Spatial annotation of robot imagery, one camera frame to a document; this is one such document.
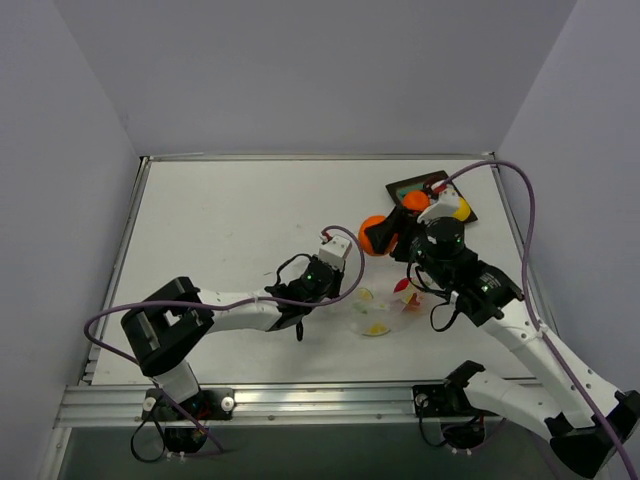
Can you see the red fake fruit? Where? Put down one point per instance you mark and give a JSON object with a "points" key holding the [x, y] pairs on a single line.
{"points": [[407, 298]]}

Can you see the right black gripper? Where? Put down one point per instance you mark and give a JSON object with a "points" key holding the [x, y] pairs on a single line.
{"points": [[401, 236]]}

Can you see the yellow fake fruit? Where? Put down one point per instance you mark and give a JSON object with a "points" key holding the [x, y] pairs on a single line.
{"points": [[463, 211]]}

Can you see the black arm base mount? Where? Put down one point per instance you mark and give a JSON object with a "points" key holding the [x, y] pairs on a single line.
{"points": [[208, 404]]}

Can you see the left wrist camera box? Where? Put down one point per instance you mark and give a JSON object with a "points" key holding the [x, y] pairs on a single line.
{"points": [[335, 251]]}

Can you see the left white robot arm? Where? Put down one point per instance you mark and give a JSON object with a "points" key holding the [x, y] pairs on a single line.
{"points": [[161, 337]]}

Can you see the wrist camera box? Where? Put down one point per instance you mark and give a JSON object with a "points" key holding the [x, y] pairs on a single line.
{"points": [[335, 251], [447, 204]]}

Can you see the clear plastic bag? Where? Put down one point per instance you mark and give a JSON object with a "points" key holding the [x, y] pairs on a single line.
{"points": [[369, 311]]}

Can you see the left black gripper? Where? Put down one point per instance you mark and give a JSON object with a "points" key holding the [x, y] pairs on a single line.
{"points": [[335, 279]]}

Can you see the orange fake fruit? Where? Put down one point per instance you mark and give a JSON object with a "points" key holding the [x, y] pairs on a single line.
{"points": [[416, 201], [378, 235]]}

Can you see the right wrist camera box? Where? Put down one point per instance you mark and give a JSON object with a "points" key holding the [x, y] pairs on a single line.
{"points": [[447, 204]]}

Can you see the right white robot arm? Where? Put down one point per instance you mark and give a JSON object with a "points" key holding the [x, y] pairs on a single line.
{"points": [[584, 418]]}

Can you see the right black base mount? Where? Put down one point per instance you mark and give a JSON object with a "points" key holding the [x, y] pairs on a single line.
{"points": [[439, 400]]}

